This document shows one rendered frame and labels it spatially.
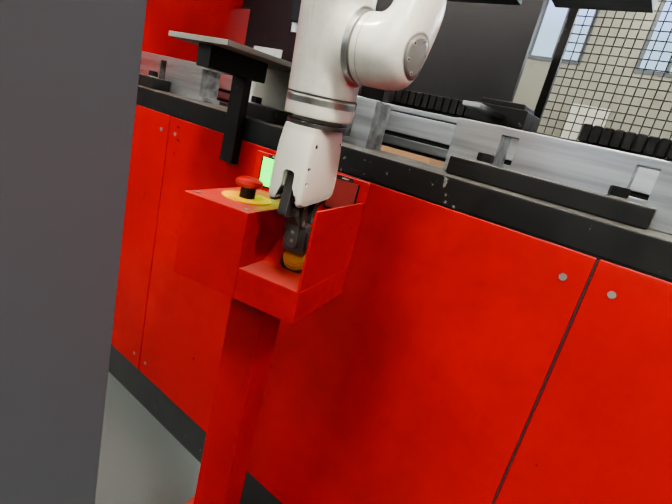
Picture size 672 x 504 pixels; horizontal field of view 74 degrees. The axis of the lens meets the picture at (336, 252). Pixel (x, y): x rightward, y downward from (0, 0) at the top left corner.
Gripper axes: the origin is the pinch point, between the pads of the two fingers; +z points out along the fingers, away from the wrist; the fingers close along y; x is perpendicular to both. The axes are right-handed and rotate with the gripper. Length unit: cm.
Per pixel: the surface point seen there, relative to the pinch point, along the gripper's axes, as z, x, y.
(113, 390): 78, -65, -26
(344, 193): -5.2, 1.6, -9.8
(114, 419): 77, -55, -18
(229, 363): 22.5, -6.1, 2.8
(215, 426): 34.5, -6.5, 3.8
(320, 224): -4.2, 4.9, 4.1
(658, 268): -7.6, 42.8, -11.5
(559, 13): -156, -13, -656
